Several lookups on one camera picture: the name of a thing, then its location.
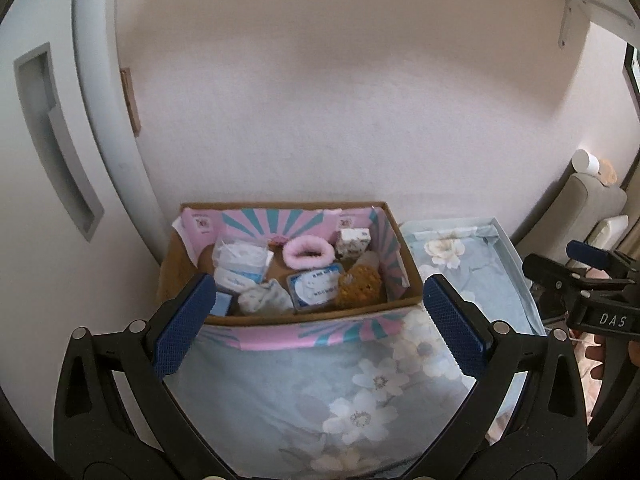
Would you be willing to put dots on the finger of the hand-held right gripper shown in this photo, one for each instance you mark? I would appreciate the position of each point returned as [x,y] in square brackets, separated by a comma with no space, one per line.
[592,255]
[550,267]

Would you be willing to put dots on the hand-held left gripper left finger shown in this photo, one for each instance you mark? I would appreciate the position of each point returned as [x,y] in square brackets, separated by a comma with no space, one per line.
[185,325]

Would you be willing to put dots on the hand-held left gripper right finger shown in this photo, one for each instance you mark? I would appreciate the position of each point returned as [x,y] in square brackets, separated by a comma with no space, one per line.
[455,332]

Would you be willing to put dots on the cardboard box with pink lining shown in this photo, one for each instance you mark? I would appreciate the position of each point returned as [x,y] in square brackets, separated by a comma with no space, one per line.
[175,270]

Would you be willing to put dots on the white sock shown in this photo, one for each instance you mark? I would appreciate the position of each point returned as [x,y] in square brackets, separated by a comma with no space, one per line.
[262,300]

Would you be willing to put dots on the clear bag with white cloth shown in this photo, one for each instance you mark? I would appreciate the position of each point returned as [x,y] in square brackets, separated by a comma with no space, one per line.
[240,262]

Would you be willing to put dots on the brown plush toy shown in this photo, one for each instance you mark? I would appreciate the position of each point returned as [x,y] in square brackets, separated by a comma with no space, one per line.
[357,287]

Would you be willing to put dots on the blue small box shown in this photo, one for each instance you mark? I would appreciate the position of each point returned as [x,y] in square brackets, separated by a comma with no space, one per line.
[315,290]

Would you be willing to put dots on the pink fluffy scrunchie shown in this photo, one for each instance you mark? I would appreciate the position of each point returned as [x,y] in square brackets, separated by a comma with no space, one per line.
[307,254]

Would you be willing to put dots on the person's right hand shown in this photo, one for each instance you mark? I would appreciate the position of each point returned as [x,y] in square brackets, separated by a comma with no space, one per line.
[594,360]

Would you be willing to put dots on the cream pillow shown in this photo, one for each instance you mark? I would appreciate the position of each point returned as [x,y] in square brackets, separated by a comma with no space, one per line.
[611,230]

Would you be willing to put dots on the light blue small carton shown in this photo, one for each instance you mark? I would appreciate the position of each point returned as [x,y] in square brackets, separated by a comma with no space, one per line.
[222,305]

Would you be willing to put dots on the beige upholstered chair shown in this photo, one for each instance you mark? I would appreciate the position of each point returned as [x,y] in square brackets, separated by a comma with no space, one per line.
[585,205]

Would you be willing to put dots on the peach small object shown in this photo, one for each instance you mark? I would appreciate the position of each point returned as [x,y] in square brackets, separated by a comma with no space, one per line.
[607,172]

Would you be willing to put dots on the white cup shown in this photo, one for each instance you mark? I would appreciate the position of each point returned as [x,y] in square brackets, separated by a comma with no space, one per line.
[585,160]

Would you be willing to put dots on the floral blue-grey cloth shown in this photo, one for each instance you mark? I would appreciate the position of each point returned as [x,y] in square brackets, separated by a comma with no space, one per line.
[300,385]

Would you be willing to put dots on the white wardrobe door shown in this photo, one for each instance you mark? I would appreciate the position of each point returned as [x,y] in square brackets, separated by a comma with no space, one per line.
[50,160]

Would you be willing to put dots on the wooden wall piece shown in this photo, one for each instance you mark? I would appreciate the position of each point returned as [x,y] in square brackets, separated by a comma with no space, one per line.
[131,102]

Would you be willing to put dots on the white shelf bracket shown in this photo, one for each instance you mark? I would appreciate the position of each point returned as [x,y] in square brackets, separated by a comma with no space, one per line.
[570,17]

